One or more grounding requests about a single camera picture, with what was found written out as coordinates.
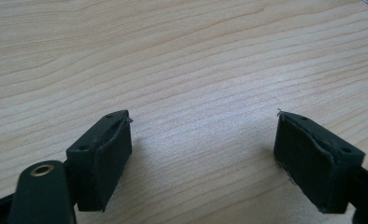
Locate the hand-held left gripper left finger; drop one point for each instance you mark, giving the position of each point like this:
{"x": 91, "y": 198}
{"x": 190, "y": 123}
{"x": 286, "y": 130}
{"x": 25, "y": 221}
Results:
{"x": 106, "y": 161}

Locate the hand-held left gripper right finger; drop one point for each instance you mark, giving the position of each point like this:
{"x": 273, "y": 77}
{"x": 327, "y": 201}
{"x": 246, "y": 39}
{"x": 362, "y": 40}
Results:
{"x": 313, "y": 168}

